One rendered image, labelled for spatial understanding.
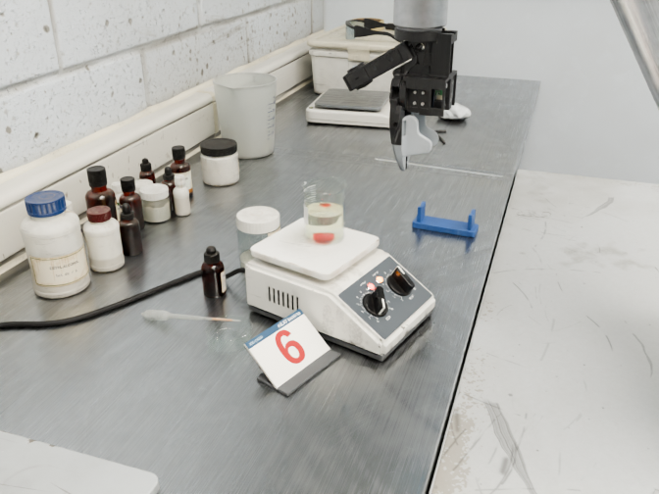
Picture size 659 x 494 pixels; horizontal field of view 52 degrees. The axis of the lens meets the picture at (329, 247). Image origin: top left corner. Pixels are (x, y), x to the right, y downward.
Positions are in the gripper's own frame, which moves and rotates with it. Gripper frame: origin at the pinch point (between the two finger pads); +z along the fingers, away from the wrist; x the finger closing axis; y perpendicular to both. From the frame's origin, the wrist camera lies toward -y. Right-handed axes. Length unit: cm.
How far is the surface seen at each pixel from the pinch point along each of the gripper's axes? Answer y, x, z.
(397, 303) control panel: 9.7, -31.0, 6.2
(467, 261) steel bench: 13.5, -9.5, 10.3
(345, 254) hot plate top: 2.9, -30.2, 1.4
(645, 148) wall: 40, 115, 28
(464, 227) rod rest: 11.0, -0.6, 9.3
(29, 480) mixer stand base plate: -12, -67, 9
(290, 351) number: 1.0, -41.8, 8.3
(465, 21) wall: -15, 111, -6
